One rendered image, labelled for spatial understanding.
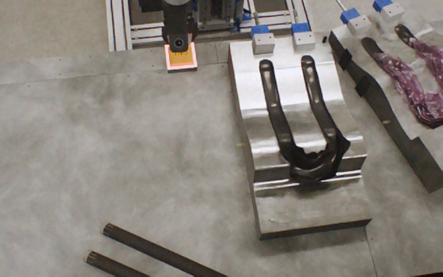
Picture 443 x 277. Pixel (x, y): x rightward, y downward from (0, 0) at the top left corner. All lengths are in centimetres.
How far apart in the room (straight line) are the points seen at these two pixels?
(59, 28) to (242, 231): 160
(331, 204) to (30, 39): 173
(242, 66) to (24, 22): 150
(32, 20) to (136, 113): 135
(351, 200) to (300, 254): 17
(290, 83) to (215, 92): 21
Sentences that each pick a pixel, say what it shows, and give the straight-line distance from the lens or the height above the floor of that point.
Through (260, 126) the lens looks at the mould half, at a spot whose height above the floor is 91.
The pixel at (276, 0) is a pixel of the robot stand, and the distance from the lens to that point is 241.
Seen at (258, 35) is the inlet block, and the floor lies 92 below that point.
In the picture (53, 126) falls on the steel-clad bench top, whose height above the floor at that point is 80.
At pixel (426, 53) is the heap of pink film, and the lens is 150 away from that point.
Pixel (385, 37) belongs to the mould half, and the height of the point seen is 86.
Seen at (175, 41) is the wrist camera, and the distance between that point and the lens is 131.
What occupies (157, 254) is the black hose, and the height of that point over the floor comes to 86.
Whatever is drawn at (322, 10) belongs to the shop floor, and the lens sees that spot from 269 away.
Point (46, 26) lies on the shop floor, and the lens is 265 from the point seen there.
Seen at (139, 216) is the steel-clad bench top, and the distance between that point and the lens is 131.
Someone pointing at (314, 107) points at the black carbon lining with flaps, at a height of 88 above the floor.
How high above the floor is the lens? 205
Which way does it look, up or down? 63 degrees down
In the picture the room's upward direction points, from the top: 6 degrees clockwise
